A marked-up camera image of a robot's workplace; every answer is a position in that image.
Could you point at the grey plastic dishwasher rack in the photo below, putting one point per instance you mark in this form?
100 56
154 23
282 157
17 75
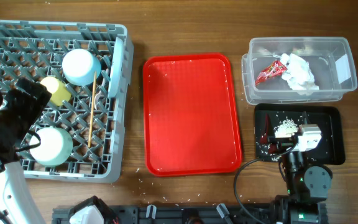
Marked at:
35 50

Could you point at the white napkin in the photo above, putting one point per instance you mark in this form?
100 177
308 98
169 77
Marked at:
298 74

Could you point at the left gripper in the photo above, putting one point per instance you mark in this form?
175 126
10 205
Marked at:
33 106

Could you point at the green bowl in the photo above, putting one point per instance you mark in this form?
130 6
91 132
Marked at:
55 147

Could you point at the clear plastic waste bin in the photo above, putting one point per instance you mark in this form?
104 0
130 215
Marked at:
330 60

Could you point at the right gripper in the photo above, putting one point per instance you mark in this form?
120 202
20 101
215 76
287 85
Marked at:
280 144

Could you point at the white plastic fork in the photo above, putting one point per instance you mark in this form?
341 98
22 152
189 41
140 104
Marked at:
101 93

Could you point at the red snack wrapper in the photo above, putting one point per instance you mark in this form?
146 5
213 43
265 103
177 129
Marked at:
275 69

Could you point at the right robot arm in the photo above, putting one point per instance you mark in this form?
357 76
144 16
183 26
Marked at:
307 184

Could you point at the light blue bowl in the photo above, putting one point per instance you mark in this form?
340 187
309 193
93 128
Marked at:
79 67

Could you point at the wooden chopstick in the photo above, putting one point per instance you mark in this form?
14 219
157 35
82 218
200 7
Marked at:
92 111

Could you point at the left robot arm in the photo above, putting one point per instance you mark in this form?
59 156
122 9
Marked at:
16 202

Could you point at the red plastic serving tray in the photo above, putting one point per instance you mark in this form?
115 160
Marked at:
190 115

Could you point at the leftover rice food waste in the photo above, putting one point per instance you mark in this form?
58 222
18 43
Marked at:
286 129

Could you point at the black rectangular tray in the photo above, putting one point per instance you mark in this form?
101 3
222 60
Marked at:
329 151

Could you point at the light blue round plate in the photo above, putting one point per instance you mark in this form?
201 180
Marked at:
116 68

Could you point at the yellow plastic cup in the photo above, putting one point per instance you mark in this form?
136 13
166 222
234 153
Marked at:
57 89

